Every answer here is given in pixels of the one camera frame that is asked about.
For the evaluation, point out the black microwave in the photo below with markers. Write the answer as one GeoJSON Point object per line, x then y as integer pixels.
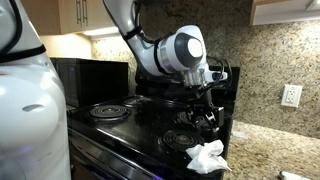
{"type": "Point", "coordinates": [87, 82]}

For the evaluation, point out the white upper cabinet right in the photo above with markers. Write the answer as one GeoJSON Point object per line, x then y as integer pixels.
{"type": "Point", "coordinates": [282, 11]}

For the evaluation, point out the white wall outlet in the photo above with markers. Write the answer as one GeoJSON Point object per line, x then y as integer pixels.
{"type": "Point", "coordinates": [291, 95]}

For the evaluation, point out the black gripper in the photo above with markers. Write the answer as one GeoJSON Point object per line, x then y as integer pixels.
{"type": "Point", "coordinates": [203, 114]}

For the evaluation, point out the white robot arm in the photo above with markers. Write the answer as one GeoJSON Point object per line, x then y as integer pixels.
{"type": "Point", "coordinates": [33, 131]}

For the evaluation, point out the white towel on counter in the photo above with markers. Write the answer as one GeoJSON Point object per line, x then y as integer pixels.
{"type": "Point", "coordinates": [284, 175]}

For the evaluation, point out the white napkin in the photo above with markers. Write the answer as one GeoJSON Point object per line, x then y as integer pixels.
{"type": "Point", "coordinates": [207, 158]}

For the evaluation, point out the black electric stove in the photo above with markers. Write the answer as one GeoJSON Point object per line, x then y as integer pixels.
{"type": "Point", "coordinates": [142, 137]}

